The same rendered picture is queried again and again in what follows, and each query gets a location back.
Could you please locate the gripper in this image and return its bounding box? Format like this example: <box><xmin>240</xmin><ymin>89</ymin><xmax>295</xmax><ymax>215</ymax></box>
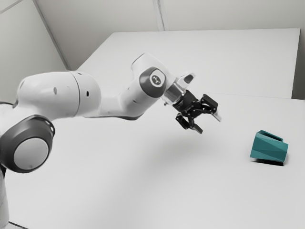
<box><xmin>172</xmin><ymin>89</ymin><xmax>223</xmax><ymax>134</ymax></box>

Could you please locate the teal faceted mug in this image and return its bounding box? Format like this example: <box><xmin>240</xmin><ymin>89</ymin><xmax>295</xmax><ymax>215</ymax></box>
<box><xmin>249</xmin><ymin>129</ymin><xmax>289</xmax><ymax>165</ymax></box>

